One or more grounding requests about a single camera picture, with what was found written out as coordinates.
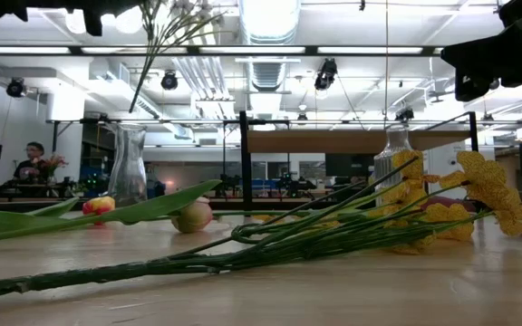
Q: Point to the pale purple flower bunch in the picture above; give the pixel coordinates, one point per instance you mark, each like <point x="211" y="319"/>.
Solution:
<point x="150" y="31"/>

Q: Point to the yellow flower bunch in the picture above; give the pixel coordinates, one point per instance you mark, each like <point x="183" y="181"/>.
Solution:
<point x="107" y="271"/>

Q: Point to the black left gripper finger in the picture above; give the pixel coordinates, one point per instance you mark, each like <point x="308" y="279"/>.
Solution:
<point x="120" y="2"/>

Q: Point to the pink tulip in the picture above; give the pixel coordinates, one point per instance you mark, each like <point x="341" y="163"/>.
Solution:
<point x="193" y="217"/>

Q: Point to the ribbed clear glass vase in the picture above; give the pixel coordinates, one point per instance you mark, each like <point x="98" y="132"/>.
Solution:
<point x="392" y="154"/>

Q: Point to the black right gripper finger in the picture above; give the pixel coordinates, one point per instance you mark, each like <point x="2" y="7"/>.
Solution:
<point x="483" y="61"/>
<point x="483" y="45"/>

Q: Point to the white cabinet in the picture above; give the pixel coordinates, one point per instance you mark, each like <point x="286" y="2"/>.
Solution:
<point x="442" y="158"/>

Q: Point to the silver ventilation duct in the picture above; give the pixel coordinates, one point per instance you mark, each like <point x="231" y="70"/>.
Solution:
<point x="267" y="72"/>

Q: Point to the wooden shelf with black legs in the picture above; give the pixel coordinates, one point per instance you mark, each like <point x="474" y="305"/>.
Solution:
<point x="333" y="141"/>

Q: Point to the black background robot arm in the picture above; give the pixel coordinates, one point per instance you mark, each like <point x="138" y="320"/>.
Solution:
<point x="295" y="185"/>
<point x="225" y="183"/>

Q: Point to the smooth clear glass vase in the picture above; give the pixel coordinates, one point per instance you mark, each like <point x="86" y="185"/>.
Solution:
<point x="127" y="172"/>

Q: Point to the background flower bouquet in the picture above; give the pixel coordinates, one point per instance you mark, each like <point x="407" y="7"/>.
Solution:
<point x="53" y="162"/>

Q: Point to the person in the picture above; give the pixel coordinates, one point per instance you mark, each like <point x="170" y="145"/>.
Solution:
<point x="32" y="169"/>

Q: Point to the black ceiling spotlight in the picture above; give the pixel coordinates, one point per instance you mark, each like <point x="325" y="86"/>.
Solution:
<point x="169" y="80"/>
<point x="15" y="87"/>
<point x="325" y="74"/>
<point x="404" y="114"/>

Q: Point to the black monitor behind shelf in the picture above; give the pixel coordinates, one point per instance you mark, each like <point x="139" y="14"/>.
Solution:
<point x="349" y="165"/>

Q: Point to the yellow tulip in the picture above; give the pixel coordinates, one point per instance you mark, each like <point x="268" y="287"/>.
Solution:
<point x="99" y="206"/>

